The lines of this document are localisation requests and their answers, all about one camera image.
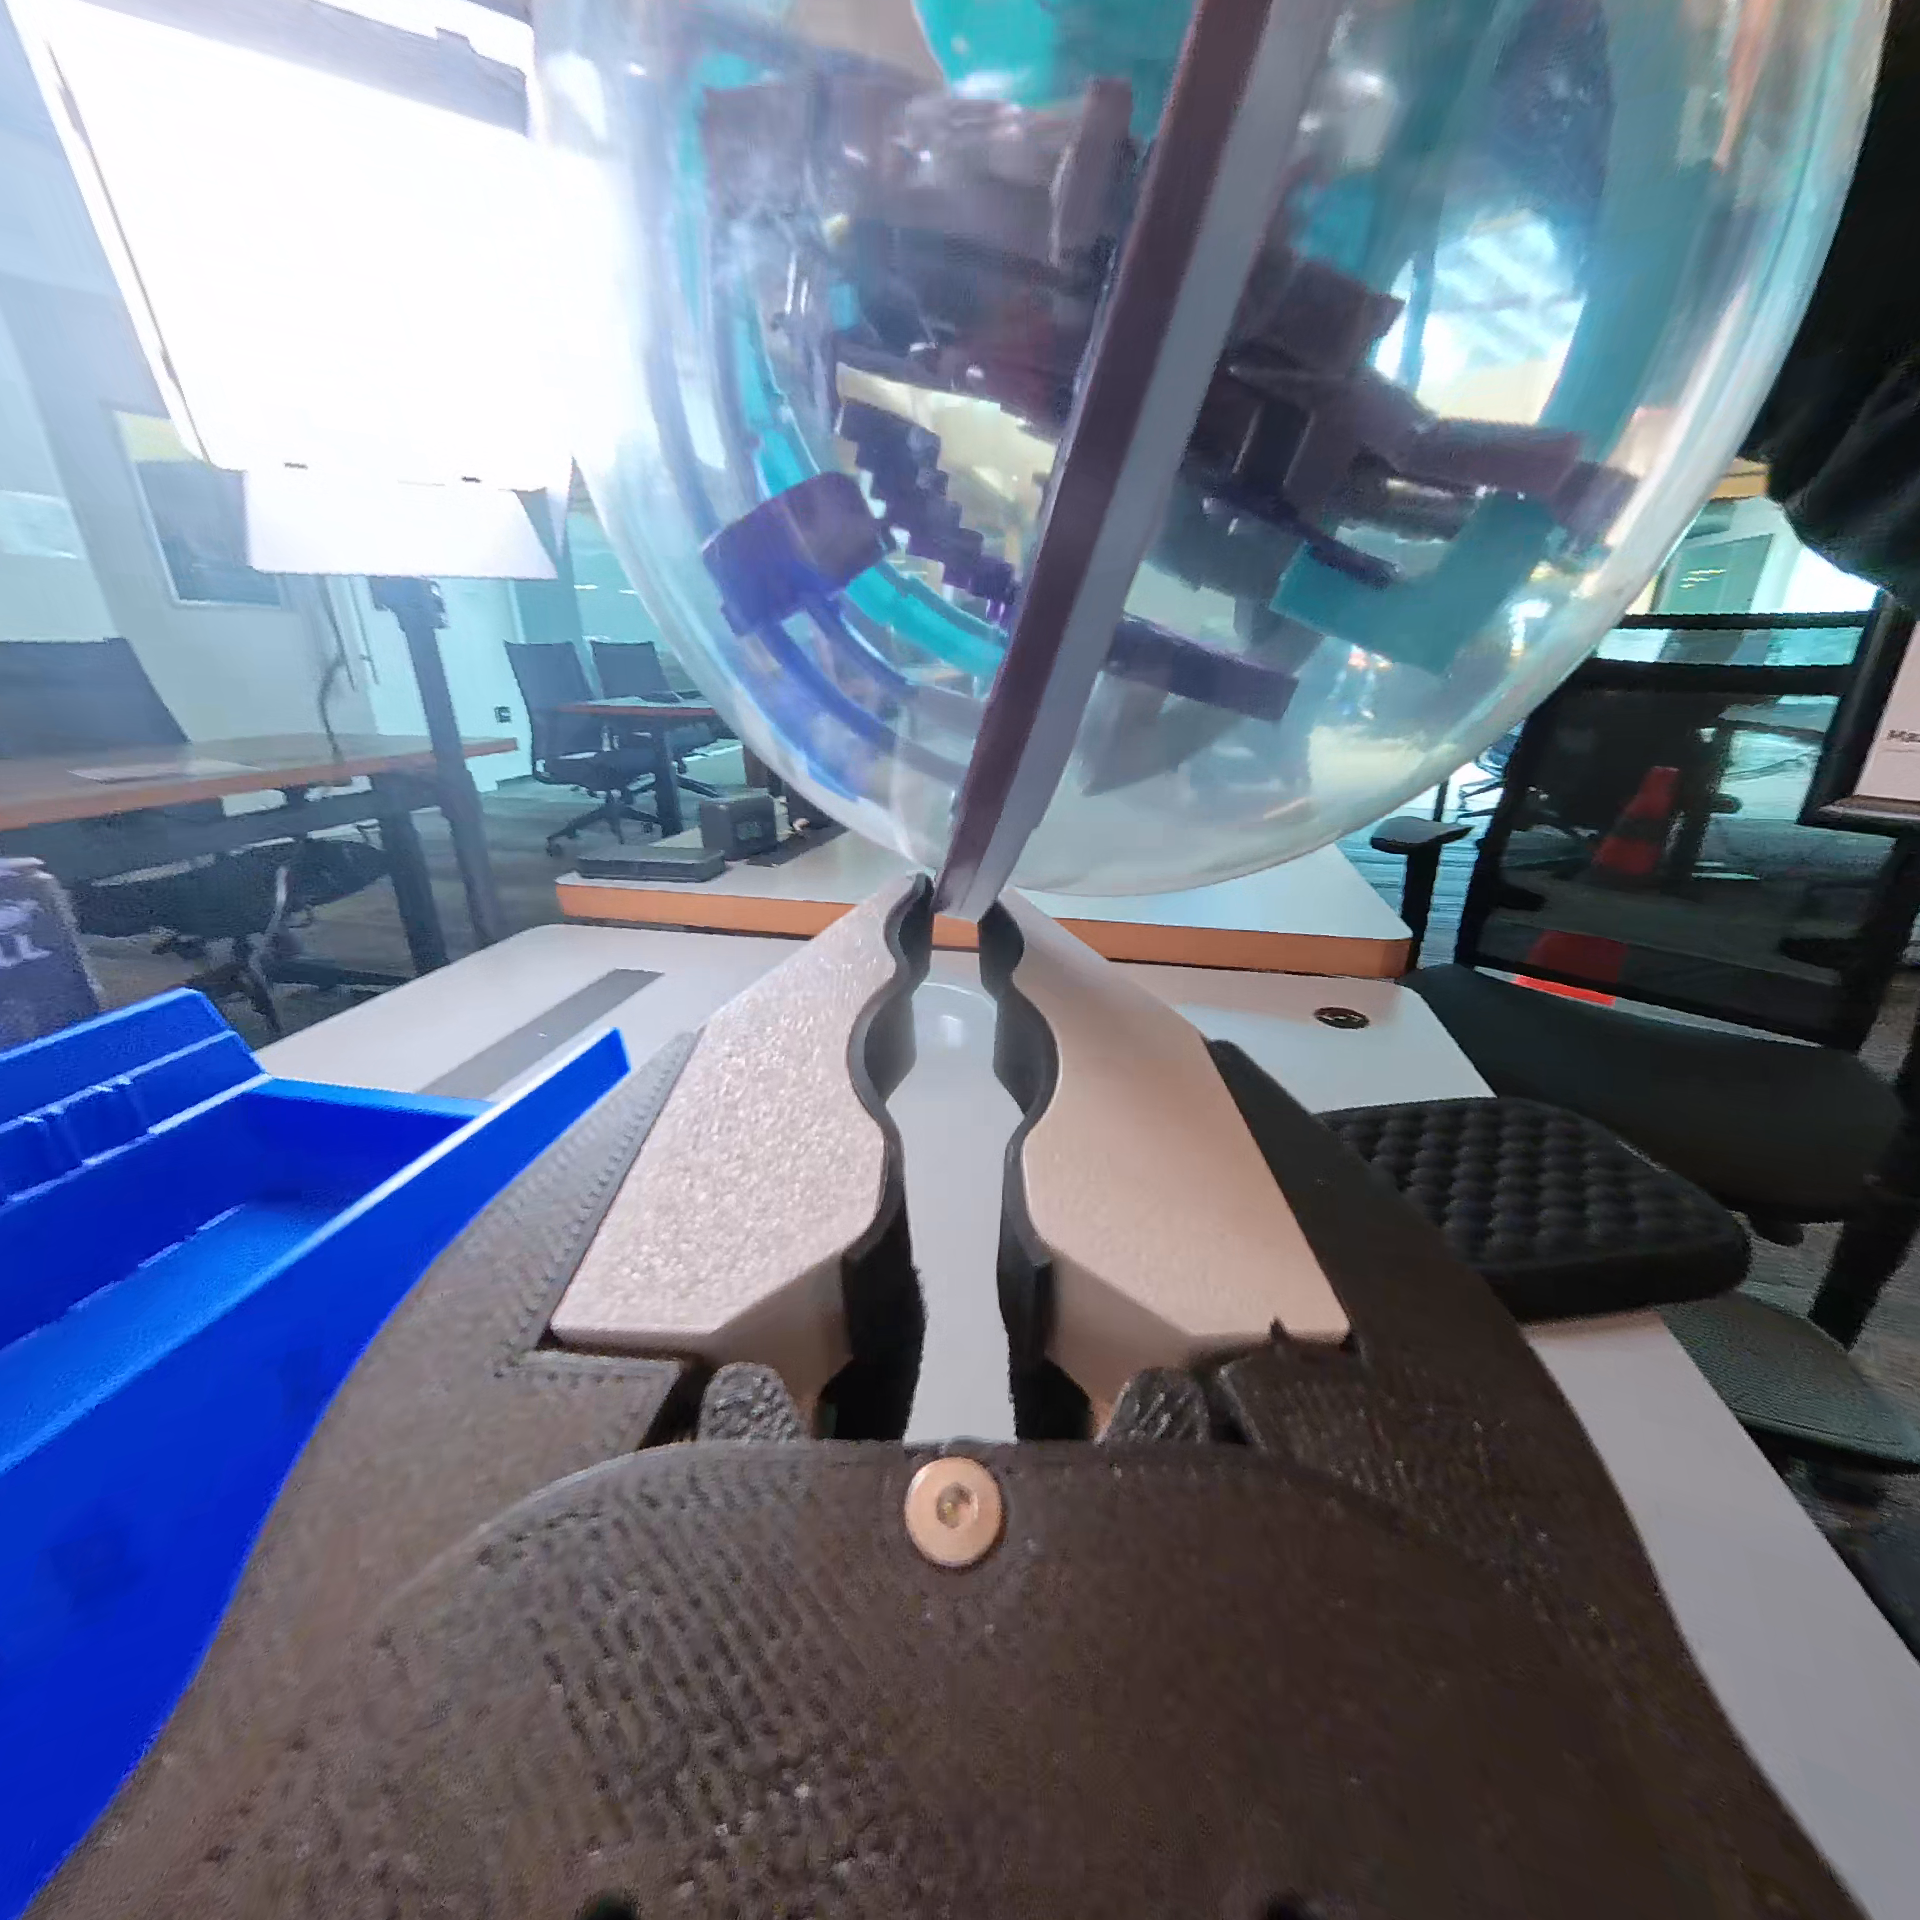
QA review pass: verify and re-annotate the dark maze ball box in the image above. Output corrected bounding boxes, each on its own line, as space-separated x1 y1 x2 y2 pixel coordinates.
0 855 100 1055

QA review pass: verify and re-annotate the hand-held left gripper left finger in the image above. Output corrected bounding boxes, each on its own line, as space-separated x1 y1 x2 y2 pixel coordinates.
550 874 930 1434

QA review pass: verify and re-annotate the orange traffic cone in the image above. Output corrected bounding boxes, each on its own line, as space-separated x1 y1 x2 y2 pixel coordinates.
1516 765 1686 1004

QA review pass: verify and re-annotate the black framed marker sign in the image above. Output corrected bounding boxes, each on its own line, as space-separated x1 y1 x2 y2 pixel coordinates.
1807 598 1920 832

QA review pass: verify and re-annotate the person's right forearm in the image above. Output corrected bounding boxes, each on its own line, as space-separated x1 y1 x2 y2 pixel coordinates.
1739 0 1920 589

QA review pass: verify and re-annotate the grey desk with orange edge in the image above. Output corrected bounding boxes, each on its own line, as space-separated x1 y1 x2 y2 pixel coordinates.
556 830 1422 981

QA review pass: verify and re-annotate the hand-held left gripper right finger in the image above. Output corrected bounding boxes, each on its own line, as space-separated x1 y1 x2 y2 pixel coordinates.
980 901 1353 1434

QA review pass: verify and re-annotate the black cable tray cover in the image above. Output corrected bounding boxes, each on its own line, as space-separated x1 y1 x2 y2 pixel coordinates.
423 966 666 1105

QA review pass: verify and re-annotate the wooden top office desk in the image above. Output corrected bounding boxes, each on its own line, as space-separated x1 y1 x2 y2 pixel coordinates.
0 732 521 981
562 693 751 800

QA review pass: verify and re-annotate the black mesh office chair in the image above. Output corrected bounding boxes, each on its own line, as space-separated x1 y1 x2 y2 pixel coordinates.
1372 592 1920 1352

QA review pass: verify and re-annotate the clear plastic maze ball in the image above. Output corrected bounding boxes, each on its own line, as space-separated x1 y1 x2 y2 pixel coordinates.
532 0 1901 921

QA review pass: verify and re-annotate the blue plastic bin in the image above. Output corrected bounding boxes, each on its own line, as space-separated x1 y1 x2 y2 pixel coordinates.
0 986 633 1911

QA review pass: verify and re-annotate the person's padded office chair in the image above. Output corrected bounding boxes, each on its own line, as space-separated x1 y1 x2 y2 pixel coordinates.
1319 1094 1920 1480

